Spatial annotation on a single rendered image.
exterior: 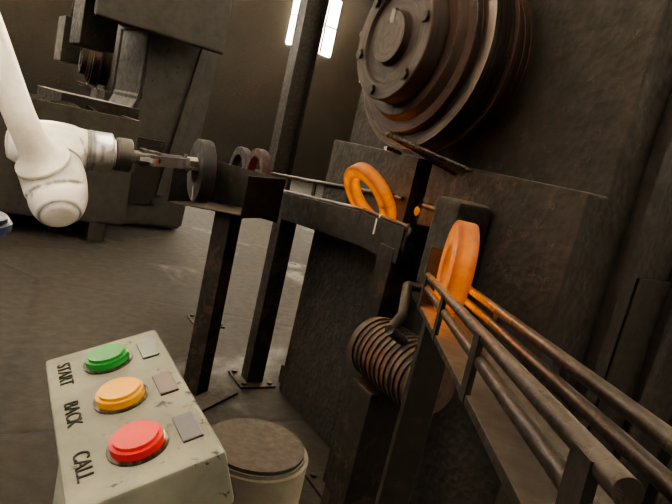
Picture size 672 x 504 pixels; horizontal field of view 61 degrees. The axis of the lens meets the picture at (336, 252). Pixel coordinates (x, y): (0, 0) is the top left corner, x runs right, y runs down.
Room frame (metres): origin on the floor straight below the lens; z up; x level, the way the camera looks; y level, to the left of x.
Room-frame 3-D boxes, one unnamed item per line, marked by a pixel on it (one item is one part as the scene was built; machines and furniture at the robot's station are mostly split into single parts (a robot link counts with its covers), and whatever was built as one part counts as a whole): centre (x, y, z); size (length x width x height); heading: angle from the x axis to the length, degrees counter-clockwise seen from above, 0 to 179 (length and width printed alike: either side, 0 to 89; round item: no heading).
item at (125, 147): (1.32, 0.50, 0.73); 0.09 x 0.08 x 0.07; 122
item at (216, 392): (1.72, 0.36, 0.36); 0.26 x 0.20 x 0.72; 67
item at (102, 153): (1.28, 0.56, 0.72); 0.09 x 0.06 x 0.09; 32
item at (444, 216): (1.23, -0.25, 0.68); 0.11 x 0.08 x 0.24; 122
